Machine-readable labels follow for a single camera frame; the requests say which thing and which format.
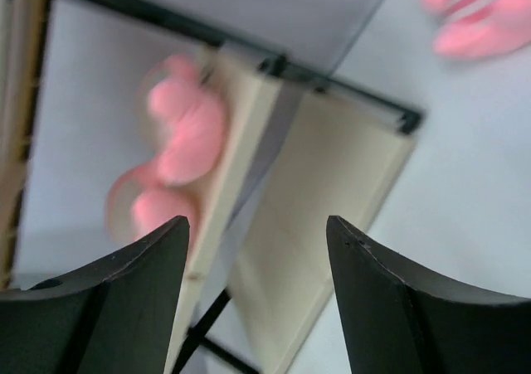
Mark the beige black three-tier shelf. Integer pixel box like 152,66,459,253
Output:
1,0,421,373

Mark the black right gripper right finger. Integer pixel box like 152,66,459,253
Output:
326,216,530,373

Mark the pink striped plush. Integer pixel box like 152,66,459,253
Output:
421,0,530,61
106,55,228,245

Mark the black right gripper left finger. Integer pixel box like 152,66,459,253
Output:
1,217,189,373

